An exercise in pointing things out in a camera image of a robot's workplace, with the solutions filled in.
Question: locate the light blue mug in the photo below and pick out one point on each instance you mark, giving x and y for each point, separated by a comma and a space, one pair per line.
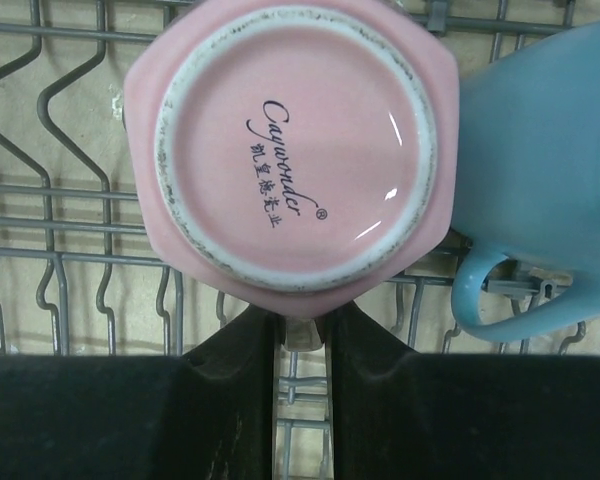
528, 179

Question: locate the grey wire dish rack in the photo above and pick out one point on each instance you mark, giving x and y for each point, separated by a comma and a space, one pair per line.
77, 275

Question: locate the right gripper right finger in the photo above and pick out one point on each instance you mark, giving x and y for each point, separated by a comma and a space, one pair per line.
399, 414

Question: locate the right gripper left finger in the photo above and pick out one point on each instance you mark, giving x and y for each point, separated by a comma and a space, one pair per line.
206, 414

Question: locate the pink faceted mug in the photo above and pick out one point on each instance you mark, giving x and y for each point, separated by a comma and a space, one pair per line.
293, 154

